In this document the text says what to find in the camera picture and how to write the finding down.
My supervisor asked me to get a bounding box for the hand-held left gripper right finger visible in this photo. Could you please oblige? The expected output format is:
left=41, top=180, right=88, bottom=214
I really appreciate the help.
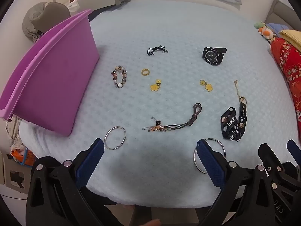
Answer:
left=196, top=139, right=277, bottom=226

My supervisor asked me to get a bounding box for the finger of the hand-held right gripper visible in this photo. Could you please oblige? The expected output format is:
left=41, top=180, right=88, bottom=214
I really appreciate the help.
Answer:
left=258, top=143, right=295, bottom=184
left=286, top=139, right=301, bottom=167

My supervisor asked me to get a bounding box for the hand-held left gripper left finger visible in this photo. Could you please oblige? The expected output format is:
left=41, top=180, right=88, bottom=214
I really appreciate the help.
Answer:
left=25, top=138, right=123, bottom=226

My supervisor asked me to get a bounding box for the silver bangle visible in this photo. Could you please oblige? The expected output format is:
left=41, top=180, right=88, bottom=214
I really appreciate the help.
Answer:
left=104, top=126, right=127, bottom=150
left=193, top=138, right=226, bottom=175

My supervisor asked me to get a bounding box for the black printed lanyard strap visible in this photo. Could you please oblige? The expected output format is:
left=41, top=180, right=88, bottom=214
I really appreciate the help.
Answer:
left=220, top=80, right=248, bottom=142

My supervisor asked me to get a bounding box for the brown cord clover bracelet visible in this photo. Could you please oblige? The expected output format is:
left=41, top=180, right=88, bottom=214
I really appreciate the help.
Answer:
left=142, top=103, right=202, bottom=133

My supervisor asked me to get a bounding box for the yellow flower earring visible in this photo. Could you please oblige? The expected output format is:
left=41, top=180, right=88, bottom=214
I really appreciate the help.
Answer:
left=150, top=79, right=163, bottom=92
left=199, top=80, right=213, bottom=92

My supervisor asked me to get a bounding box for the beaded bracelet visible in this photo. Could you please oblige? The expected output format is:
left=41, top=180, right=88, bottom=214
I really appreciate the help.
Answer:
left=111, top=66, right=127, bottom=89

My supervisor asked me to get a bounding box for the purple plastic tub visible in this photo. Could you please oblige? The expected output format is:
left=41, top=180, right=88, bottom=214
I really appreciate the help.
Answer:
left=0, top=9, right=100, bottom=137

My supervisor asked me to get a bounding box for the black wristwatch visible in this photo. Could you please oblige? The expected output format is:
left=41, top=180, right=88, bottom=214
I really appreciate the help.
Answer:
left=202, top=47, right=227, bottom=66

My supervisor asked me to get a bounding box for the black cord necklace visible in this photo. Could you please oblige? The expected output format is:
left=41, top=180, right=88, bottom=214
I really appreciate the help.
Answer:
left=147, top=45, right=169, bottom=56

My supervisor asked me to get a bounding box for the orange basket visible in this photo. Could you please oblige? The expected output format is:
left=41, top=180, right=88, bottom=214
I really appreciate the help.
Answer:
left=11, top=146, right=36, bottom=167

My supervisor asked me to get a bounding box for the grey clothes heap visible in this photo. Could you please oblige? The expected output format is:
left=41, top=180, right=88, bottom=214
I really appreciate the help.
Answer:
left=6, top=116, right=24, bottom=151

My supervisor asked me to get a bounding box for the yellow knitted blanket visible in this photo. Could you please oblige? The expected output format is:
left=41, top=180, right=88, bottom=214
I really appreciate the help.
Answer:
left=279, top=29, right=301, bottom=52

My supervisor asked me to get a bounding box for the white orange plush toy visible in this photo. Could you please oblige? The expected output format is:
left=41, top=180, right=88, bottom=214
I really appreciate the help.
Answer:
left=258, top=27, right=277, bottom=40

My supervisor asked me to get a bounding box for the grey headboard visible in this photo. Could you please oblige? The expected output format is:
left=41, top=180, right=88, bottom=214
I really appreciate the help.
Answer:
left=265, top=0, right=301, bottom=31

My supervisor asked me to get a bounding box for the grey garment on chair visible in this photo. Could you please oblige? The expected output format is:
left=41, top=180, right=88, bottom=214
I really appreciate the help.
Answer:
left=22, top=2, right=47, bottom=43

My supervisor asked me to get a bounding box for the grey chair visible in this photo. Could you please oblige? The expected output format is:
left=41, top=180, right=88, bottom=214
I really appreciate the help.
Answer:
left=32, top=2, right=71, bottom=32

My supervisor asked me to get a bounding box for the printed plastic bag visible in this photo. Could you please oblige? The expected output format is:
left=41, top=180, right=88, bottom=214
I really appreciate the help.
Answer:
left=67, top=1, right=80, bottom=13

